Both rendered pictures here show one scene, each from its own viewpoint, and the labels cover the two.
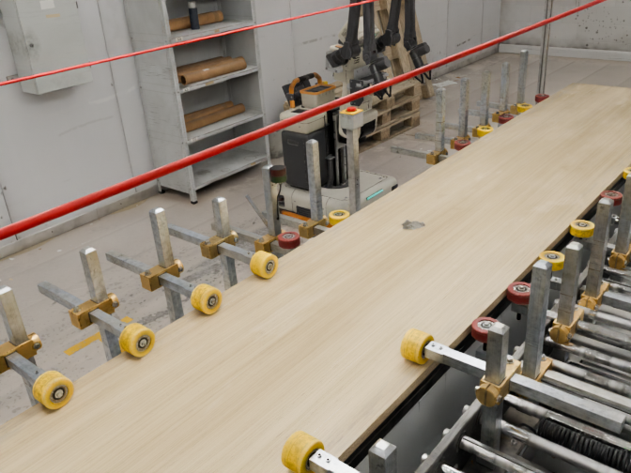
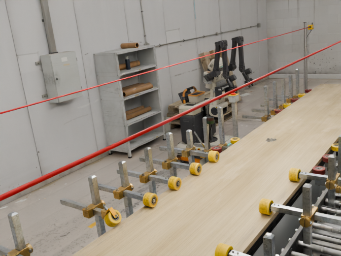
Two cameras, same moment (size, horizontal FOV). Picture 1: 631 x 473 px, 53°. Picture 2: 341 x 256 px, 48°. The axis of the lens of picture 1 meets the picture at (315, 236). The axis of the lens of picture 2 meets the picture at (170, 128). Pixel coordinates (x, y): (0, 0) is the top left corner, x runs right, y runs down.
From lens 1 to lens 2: 105 cm
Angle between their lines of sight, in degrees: 11
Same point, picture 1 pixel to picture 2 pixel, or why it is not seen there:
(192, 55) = (124, 83)
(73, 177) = (69, 146)
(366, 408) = (281, 195)
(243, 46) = (149, 77)
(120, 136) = (91, 124)
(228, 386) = (220, 194)
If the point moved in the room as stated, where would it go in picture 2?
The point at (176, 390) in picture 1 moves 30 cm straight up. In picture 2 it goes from (200, 198) to (195, 151)
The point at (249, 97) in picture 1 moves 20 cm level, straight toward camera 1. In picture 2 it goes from (152, 102) to (154, 105)
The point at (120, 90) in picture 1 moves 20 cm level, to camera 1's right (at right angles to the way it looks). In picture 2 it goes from (92, 101) to (105, 99)
